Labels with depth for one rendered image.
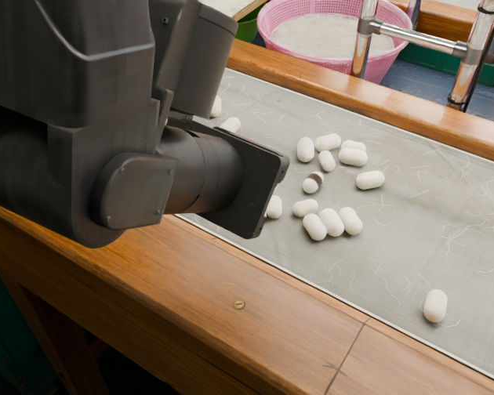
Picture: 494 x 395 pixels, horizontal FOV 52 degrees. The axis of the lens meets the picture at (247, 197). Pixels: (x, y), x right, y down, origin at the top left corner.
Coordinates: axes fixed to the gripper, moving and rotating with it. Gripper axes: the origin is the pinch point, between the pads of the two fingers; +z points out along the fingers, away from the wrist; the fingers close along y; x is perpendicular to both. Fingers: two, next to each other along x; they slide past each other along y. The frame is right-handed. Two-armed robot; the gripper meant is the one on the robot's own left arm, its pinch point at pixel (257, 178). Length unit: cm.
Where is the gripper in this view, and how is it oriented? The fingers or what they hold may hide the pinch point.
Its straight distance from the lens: 46.1
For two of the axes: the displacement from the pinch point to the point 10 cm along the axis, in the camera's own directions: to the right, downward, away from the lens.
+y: -8.3, -3.9, 3.9
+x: -3.6, 9.2, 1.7
